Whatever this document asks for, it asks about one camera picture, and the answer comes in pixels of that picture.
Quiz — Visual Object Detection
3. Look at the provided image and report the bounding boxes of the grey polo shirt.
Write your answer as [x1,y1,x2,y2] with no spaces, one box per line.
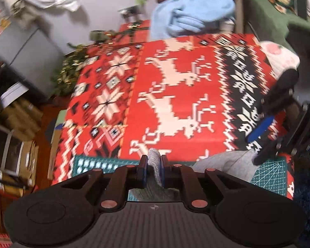
[130,148,258,202]

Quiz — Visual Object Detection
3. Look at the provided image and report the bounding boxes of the green cutting mat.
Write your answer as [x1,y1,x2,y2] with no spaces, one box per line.
[69,155,294,199]

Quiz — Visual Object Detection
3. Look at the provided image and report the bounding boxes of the white pink stool cushion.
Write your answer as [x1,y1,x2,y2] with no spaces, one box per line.
[260,41,300,80]

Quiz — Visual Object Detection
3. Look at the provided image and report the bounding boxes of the red patterned christmas tablecloth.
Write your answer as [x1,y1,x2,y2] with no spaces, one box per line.
[51,33,295,199]

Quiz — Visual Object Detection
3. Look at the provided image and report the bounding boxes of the beige plastic chair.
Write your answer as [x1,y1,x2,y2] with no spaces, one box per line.
[234,0,244,34]

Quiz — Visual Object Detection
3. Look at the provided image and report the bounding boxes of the christmas garland with lights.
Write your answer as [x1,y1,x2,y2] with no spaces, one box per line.
[51,43,88,96]

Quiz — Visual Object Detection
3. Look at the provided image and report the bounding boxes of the leaning cardboard sheets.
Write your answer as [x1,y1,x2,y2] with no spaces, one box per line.
[0,97,43,141]

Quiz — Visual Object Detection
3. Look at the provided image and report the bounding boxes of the white drawer shelf unit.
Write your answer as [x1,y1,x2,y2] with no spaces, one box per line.
[0,125,24,176]

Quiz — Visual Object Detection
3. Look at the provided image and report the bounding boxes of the light blue fleece blanket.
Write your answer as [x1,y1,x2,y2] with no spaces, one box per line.
[149,0,235,41]

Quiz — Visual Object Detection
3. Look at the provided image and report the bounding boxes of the large red gift box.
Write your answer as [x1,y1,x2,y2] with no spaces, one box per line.
[115,20,150,45]

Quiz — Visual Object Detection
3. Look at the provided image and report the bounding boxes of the silver refrigerator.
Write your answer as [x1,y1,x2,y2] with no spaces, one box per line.
[0,0,66,97]

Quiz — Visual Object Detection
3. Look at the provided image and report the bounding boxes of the beige hanging bag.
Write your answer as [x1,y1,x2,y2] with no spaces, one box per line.
[5,0,39,29]

